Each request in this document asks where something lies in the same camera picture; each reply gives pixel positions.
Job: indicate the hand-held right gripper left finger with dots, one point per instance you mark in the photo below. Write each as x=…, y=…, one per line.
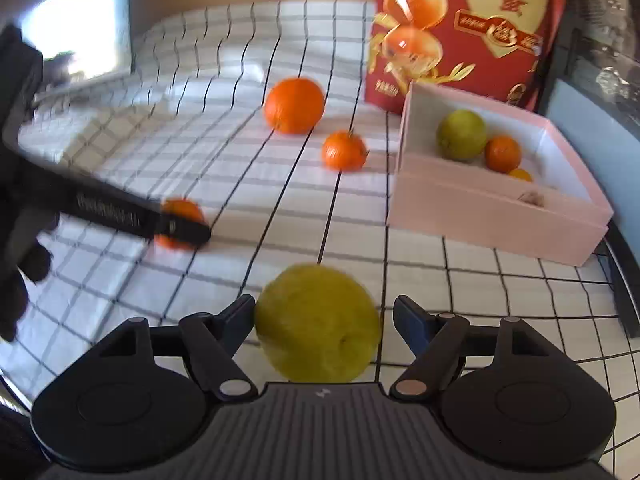
x=240, y=317

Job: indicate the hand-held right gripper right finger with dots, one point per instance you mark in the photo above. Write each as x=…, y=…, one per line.
x=407, y=317

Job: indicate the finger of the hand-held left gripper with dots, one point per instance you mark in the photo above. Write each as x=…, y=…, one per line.
x=182, y=229

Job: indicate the small mandarin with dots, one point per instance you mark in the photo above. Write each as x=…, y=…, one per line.
x=502, y=154
x=182, y=208
x=344, y=151

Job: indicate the yellow lemon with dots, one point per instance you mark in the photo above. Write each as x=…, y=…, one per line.
x=317, y=325

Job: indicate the pink cardboard box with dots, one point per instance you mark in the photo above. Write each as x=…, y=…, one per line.
x=490, y=225

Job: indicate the green lemon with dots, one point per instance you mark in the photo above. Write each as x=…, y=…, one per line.
x=461, y=135

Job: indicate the person's left hand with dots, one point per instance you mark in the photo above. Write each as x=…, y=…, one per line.
x=20, y=245

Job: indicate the white black checked cloth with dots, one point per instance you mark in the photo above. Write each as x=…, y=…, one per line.
x=225, y=125

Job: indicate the large orange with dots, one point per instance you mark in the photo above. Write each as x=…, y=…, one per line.
x=294, y=105

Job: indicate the tiny orange kumquat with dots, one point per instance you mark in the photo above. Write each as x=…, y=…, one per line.
x=520, y=175

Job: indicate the dark glass panel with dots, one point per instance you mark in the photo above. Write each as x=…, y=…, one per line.
x=595, y=85

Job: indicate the red snack bag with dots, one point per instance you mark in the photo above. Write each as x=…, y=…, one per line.
x=475, y=25

